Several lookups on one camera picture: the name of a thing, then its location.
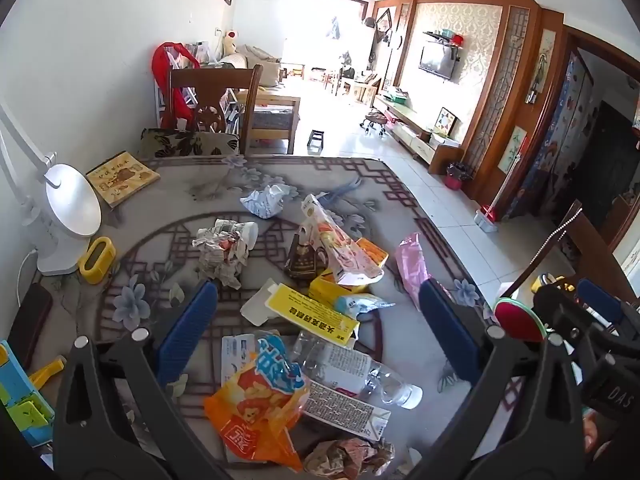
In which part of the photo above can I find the pink strawberry biscuit box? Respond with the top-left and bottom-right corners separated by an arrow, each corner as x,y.
300,194 -> 385,286

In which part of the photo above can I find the white wooden television cabinet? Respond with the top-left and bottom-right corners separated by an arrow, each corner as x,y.
374,92 -> 463,173

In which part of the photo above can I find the dark brown case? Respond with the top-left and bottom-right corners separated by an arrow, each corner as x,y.
7,282 -> 53,371

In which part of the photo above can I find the wall television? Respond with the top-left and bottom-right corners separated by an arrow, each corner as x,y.
419,45 -> 456,81

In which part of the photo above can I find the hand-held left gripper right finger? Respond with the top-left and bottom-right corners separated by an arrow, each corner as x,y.
407,279 -> 588,480

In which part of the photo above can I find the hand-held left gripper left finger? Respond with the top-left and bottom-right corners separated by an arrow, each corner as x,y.
52,279 -> 236,480

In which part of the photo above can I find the white blue wrapper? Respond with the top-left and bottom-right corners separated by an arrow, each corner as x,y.
240,183 -> 299,220

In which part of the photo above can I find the yellow toy car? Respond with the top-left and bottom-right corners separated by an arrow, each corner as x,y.
530,272 -> 576,293

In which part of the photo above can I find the blue printed curtain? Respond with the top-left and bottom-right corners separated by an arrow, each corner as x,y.
507,52 -> 596,221

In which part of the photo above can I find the yellow plastic clip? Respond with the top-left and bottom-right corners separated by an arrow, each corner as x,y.
27,355 -> 67,383

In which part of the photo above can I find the white mop with red handle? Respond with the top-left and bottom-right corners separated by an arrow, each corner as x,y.
474,152 -> 521,233

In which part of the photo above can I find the light blue wrapper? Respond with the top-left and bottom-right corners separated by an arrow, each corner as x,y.
334,294 -> 396,318

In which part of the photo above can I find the white carton with black text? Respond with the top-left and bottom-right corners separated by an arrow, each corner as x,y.
302,380 -> 392,443

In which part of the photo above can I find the colourful plastic toy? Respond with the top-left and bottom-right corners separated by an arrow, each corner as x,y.
0,340 -> 56,448

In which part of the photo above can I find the rolling stool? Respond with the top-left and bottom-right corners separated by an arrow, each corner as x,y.
360,110 -> 388,138

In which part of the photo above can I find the newspaper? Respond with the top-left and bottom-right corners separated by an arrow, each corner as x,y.
192,217 -> 251,291

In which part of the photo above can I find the clear plastic bottle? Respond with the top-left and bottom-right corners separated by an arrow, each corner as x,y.
290,330 -> 423,411

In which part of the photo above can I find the yellow snack box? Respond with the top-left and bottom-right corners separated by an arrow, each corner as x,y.
308,237 -> 390,306

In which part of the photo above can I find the colourful framed picture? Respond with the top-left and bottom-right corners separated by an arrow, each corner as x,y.
432,107 -> 458,136

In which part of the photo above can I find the white desk lamp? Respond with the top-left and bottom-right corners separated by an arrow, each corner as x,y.
0,105 -> 103,276

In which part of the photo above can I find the wooden dining chair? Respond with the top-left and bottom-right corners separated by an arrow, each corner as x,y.
167,64 -> 264,156

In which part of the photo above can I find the red basin with green rim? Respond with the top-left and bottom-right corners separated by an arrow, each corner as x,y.
494,297 -> 547,343

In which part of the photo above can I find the pink plastic bag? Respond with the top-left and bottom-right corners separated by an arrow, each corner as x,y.
395,232 -> 431,311

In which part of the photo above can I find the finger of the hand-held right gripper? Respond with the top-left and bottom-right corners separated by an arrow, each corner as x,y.
575,279 -> 640,346
532,284 -> 608,361

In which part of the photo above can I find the brown paper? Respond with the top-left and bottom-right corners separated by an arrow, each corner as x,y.
302,437 -> 396,478

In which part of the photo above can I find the yellow white flattened carton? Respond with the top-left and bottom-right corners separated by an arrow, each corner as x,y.
240,280 -> 361,345

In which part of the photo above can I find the wall shelf with items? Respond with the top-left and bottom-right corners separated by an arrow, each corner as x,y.
422,30 -> 465,51

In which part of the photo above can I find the yellow picture book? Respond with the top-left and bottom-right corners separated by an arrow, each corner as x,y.
86,151 -> 161,208

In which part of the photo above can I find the yellow plastic holder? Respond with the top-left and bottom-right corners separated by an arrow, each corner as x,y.
79,236 -> 117,285

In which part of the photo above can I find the white paper cup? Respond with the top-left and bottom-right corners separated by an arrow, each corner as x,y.
235,220 -> 260,261

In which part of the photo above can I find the white blue packet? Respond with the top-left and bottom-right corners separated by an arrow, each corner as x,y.
221,334 -> 266,391

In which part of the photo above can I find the orange snack bag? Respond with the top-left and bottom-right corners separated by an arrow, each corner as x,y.
204,332 -> 312,473

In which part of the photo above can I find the red bag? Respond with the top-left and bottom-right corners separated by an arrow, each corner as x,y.
151,41 -> 201,131

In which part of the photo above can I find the dark brown wrapper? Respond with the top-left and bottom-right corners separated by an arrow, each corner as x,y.
285,225 -> 328,281

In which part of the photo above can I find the wooden sofa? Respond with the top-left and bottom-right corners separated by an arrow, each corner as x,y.
235,45 -> 303,153

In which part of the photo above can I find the carved wooden chair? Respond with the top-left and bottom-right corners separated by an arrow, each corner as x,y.
500,200 -> 640,321

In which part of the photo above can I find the red waste bin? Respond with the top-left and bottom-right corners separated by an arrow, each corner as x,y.
445,161 -> 473,191

